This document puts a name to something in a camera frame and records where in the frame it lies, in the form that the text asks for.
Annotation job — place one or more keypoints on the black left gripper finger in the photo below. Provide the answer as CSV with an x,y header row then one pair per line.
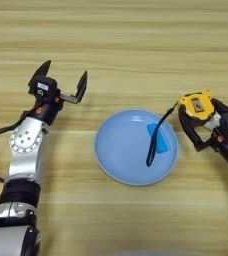
x,y
82,86
42,70

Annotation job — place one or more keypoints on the light blue round plate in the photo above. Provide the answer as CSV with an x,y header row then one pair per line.
x,y
122,150

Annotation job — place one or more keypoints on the yellow black tape measure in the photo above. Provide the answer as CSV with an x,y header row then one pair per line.
x,y
196,105

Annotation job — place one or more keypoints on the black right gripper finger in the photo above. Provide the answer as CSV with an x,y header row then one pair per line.
x,y
222,108
190,131

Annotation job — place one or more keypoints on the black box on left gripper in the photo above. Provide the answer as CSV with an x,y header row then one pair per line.
x,y
44,86

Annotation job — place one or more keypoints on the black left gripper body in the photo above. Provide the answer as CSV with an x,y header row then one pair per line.
x,y
49,110

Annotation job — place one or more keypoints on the small blue rectangular block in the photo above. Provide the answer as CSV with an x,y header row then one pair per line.
x,y
162,145

